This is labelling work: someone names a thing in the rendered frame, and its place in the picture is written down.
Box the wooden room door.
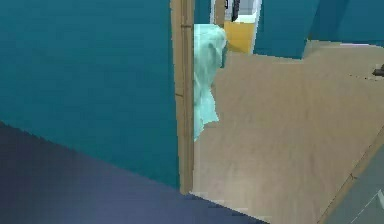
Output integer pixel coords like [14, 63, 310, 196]
[169, 0, 196, 196]

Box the pale mint green cloth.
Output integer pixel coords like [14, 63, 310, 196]
[193, 23, 229, 142]

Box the small black object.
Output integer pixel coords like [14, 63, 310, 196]
[372, 64, 384, 79]

